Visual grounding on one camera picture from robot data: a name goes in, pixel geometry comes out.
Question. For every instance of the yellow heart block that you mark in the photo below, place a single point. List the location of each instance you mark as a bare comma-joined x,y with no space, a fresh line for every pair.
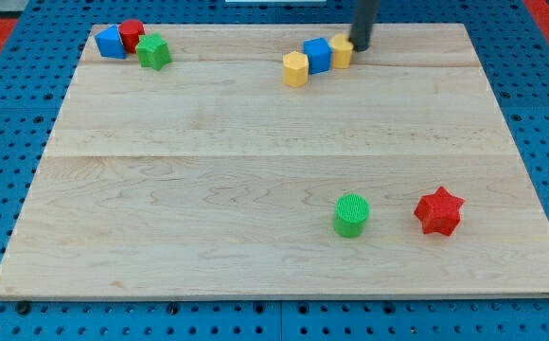
341,51

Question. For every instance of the wooden board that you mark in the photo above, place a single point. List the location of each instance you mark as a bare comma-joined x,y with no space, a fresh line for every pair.
211,179

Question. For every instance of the green cylinder block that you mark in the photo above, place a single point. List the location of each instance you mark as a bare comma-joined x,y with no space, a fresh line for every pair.
350,215

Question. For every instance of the yellow hexagon block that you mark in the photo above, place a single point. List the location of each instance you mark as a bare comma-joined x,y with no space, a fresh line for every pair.
295,69

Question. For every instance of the blue cube block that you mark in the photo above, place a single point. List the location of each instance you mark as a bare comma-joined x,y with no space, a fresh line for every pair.
319,55

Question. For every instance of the red star block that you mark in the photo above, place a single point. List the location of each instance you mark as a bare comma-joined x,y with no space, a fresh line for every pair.
439,212

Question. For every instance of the green star block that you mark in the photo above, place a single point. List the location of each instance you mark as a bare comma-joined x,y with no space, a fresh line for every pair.
152,51

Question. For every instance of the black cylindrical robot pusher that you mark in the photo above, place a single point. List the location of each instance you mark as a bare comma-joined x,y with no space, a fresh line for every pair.
364,17

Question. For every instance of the red cylinder block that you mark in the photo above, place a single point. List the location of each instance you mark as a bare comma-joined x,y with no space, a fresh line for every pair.
130,32

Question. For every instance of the blue triangle block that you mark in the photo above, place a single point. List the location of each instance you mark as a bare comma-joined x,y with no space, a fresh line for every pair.
109,43

